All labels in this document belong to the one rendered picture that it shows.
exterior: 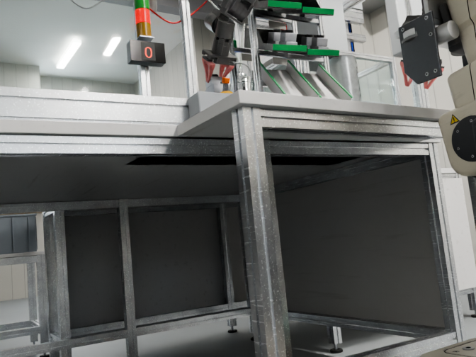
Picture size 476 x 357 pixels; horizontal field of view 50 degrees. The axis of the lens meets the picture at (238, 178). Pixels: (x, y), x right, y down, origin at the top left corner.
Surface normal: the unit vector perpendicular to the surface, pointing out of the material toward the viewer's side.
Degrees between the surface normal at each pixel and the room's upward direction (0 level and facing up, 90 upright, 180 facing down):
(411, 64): 90
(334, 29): 90
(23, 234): 90
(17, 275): 90
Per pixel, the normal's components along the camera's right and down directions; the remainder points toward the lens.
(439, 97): -0.84, 0.01
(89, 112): 0.49, -0.16
